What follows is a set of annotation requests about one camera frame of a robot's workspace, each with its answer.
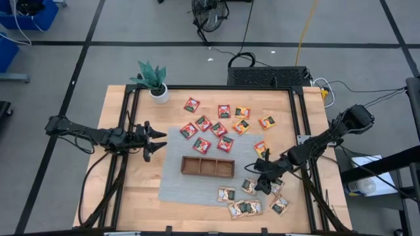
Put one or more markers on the wooden three-compartment tray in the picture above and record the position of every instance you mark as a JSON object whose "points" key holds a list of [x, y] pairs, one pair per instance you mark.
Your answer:
{"points": [[207, 167]]}

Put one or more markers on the snake plant in white pot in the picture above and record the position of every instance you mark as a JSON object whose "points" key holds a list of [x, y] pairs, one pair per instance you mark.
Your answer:
{"points": [[159, 95]]}

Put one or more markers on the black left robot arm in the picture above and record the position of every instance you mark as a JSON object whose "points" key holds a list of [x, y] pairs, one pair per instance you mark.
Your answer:
{"points": [[82, 132]]}

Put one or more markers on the silver mounting plate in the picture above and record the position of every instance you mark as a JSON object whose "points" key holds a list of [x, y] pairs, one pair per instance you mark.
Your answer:
{"points": [[300, 139]]}

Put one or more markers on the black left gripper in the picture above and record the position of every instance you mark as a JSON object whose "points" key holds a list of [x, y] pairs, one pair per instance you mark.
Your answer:
{"points": [[139, 139]]}

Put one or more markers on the grey woven mat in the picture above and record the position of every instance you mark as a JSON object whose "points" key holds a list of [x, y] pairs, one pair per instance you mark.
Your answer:
{"points": [[174, 183]]}

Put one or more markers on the black device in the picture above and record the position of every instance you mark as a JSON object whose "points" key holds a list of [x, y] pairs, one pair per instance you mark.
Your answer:
{"points": [[29, 6]]}

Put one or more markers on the white cardboard box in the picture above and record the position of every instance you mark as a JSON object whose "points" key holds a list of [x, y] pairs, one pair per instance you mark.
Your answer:
{"points": [[367, 161]]}

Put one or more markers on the black metal stand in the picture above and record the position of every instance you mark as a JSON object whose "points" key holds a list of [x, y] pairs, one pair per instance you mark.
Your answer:
{"points": [[377, 165]]}

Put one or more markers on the black perforated computer case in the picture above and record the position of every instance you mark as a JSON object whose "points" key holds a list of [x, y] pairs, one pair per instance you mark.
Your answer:
{"points": [[265, 76]]}

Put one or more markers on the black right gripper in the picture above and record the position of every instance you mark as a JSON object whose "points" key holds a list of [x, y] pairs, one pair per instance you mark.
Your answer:
{"points": [[270, 167]]}

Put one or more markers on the blue plastic bin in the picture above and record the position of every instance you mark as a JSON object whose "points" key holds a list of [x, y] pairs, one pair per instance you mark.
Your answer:
{"points": [[7, 54], [46, 18]]}

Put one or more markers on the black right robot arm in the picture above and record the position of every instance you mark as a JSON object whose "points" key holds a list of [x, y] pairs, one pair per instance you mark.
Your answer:
{"points": [[315, 144]]}

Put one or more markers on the yellow power plug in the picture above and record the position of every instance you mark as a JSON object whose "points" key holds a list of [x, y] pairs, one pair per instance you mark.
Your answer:
{"points": [[324, 94]]}

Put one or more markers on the black floor fan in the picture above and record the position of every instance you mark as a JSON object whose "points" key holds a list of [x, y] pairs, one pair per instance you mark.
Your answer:
{"points": [[210, 14]]}

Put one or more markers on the red tea packet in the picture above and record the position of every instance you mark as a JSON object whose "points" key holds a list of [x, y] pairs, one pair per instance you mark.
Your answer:
{"points": [[188, 130], [225, 143], [203, 123], [191, 105], [218, 129], [224, 111], [201, 145]]}

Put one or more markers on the black aluminium table frame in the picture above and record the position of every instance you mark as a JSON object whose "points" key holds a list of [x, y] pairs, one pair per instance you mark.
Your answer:
{"points": [[213, 88]]}

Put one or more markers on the grey metal cart base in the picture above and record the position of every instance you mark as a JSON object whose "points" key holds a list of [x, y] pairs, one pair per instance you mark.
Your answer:
{"points": [[14, 78]]}

